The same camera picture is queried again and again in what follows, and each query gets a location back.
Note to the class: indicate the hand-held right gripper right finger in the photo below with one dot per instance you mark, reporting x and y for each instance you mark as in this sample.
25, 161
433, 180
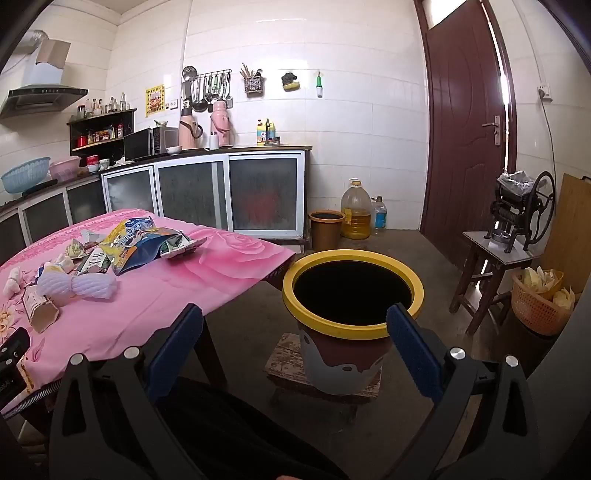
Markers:
411, 346

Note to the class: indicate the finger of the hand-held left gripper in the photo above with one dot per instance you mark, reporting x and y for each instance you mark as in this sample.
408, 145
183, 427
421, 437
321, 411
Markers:
16, 344

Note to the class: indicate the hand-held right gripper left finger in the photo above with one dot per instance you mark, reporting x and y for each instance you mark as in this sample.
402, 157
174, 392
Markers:
178, 341

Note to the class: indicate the beige paper carton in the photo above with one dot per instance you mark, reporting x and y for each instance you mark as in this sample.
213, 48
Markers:
41, 314

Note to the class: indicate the white tissue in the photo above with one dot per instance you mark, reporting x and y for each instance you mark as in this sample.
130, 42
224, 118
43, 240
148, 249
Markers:
14, 281

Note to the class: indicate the yellow rimmed brown bin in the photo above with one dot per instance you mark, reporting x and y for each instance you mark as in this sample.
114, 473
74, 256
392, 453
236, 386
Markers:
332, 369

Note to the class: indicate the white foam fruit net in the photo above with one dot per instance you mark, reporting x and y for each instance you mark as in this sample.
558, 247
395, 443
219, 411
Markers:
87, 286

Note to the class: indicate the green white wrapper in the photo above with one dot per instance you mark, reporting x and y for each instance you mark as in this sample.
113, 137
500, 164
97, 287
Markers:
178, 247

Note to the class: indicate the dark green wrapper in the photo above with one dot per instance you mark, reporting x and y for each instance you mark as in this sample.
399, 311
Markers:
94, 263

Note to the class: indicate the pale wrapper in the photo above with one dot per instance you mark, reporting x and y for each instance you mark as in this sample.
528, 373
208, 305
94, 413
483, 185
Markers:
83, 244

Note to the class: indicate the yellow snack bag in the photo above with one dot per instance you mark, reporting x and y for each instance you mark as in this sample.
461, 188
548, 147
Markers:
124, 230

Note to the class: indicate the pink floral tablecloth table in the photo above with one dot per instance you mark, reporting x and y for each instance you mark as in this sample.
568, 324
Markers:
184, 286

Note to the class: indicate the low worn wooden stool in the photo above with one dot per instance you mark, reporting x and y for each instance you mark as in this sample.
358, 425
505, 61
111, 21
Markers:
284, 364

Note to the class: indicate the wooden stool white top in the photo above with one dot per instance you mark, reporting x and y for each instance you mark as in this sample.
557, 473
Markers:
489, 244

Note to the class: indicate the orange plastic basket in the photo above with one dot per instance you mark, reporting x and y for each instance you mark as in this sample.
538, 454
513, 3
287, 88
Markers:
535, 309

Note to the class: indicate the clear bottle blue label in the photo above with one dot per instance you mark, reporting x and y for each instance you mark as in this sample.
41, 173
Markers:
379, 217

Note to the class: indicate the cooking oil jug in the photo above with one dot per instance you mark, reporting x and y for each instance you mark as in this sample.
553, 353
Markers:
355, 217

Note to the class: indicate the small brown waste bin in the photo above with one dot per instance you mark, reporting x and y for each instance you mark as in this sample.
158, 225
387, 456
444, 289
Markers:
325, 233

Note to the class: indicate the kitchen counter cabinet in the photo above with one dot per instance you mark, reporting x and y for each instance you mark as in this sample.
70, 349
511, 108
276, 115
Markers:
194, 194

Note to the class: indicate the yellow corn husks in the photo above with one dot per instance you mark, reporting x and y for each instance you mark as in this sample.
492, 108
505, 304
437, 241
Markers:
561, 297

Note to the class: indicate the blue plastic basin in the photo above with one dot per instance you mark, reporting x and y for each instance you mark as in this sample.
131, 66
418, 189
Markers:
25, 180

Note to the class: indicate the hand crank noodle machine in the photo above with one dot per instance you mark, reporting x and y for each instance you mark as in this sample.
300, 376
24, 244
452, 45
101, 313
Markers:
512, 207

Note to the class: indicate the pink plastic basin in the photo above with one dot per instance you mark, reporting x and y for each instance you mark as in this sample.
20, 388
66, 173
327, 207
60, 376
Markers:
64, 168

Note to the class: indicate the white bowl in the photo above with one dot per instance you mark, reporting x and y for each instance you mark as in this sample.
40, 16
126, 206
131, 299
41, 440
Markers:
174, 149

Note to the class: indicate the clear plastic bag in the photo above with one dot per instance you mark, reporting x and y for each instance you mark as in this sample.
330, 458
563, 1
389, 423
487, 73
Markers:
519, 182

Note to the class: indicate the red white mug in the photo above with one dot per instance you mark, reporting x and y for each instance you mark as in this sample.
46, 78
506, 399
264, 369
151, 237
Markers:
92, 161

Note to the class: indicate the black microwave oven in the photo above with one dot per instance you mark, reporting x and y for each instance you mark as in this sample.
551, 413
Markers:
143, 144

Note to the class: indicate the wooden cutting board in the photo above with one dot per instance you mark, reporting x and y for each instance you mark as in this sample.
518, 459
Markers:
570, 221

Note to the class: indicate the white cup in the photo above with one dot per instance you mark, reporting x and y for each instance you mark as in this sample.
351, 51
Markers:
214, 142

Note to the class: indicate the dark wooden spice shelf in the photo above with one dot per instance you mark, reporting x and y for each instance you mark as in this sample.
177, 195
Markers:
99, 144

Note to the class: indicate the row of condiment jars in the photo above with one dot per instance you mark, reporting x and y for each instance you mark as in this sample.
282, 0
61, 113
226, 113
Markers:
104, 134

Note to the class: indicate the yellow detergent bottle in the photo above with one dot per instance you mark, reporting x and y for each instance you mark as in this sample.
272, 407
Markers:
261, 134

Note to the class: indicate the row of glass bottles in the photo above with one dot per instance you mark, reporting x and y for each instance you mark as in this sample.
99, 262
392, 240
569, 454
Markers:
111, 106

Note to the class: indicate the range hood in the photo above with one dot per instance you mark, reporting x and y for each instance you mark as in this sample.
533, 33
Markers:
41, 94

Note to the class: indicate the rack of hanging utensils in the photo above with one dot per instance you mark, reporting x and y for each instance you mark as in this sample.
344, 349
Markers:
207, 87

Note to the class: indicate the black yellow scrubber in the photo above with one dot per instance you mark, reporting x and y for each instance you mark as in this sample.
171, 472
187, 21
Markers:
290, 82

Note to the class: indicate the cardboard box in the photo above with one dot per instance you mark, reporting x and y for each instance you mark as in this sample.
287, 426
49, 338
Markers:
53, 50

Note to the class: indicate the yellow wall poster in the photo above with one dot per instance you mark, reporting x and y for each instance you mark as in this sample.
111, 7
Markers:
155, 99

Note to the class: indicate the wall chopstick holder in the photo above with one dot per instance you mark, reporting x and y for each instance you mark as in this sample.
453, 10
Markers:
252, 84

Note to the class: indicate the white wall socket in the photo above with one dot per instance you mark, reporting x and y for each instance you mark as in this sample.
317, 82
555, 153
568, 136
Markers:
545, 92

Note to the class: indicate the silver vent duct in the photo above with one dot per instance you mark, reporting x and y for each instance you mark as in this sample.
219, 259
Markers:
32, 39

